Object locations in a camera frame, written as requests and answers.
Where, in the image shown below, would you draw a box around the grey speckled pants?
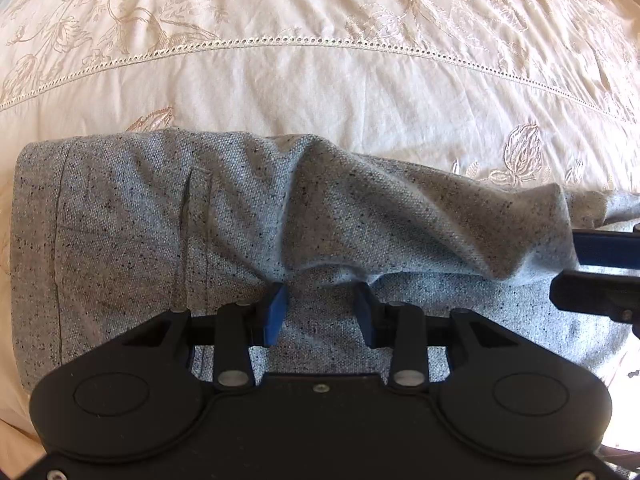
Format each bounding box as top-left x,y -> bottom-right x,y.
10,129 -> 640,397

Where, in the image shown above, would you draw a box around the cream embroidered bedspread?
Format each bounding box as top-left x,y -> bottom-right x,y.
0,0 -> 640,466

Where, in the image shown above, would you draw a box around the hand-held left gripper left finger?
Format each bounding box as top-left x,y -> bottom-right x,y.
100,282 -> 289,393

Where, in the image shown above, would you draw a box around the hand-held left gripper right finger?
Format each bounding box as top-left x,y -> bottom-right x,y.
352,282 -> 538,395

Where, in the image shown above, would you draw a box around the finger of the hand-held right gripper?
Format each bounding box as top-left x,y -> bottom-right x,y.
571,226 -> 640,267
549,270 -> 640,341

